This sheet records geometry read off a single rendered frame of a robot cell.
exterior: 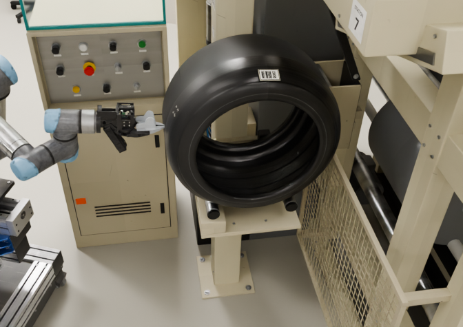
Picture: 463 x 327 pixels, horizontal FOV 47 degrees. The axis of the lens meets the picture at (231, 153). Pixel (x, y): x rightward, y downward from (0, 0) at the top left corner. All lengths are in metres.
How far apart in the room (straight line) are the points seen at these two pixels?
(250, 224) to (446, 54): 1.02
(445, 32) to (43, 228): 2.48
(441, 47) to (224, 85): 0.61
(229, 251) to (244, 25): 1.17
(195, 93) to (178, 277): 1.45
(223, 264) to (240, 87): 1.31
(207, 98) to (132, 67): 0.86
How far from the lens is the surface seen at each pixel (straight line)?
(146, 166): 2.64
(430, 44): 1.31
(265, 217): 2.02
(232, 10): 1.86
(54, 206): 3.32
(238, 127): 2.11
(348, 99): 2.08
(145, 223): 2.91
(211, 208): 1.87
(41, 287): 2.68
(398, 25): 1.30
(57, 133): 1.73
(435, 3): 1.32
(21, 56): 4.88
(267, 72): 1.57
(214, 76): 1.58
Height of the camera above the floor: 2.25
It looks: 39 degrees down
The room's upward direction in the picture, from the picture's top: 2 degrees clockwise
